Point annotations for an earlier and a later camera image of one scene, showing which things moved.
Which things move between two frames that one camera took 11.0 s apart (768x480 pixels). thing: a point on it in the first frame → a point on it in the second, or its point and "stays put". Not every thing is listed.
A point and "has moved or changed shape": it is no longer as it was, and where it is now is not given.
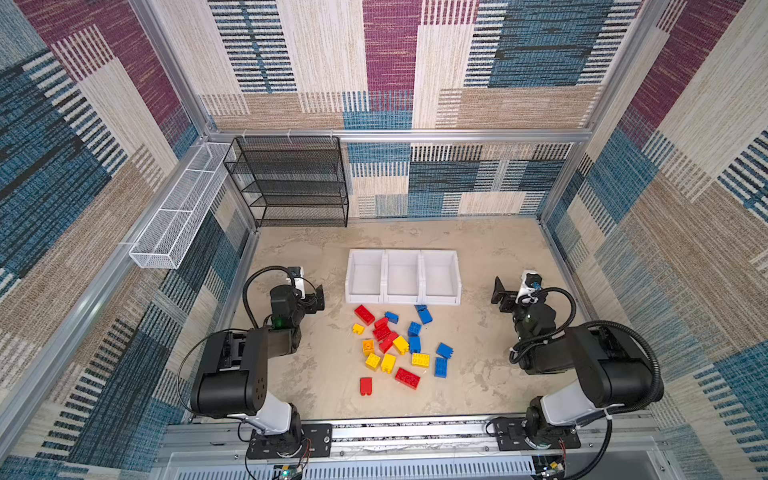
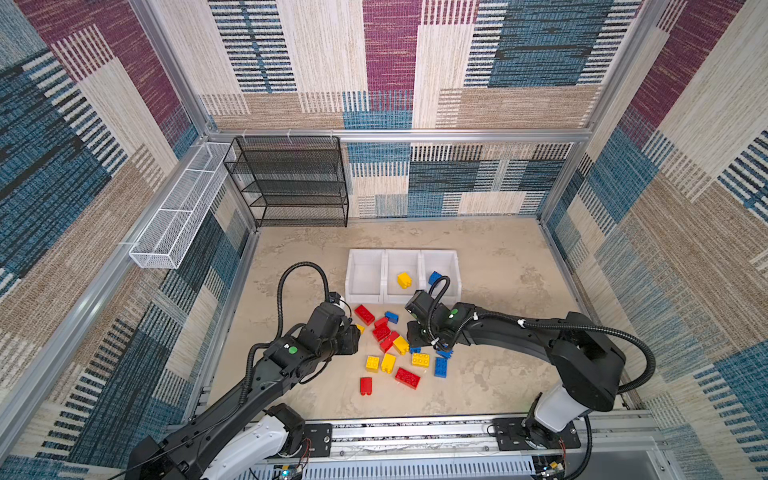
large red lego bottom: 407,378 stays put
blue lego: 441,367 stays put
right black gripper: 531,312 → 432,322
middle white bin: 401,276 stays put
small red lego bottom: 366,386 stays put
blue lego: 414,329 has moved or changed shape
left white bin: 365,276 stays put
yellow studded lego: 421,360 stays put
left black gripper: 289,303 → 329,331
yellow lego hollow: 368,346 → 404,280
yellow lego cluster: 401,345 stays put
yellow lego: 372,362 stays put
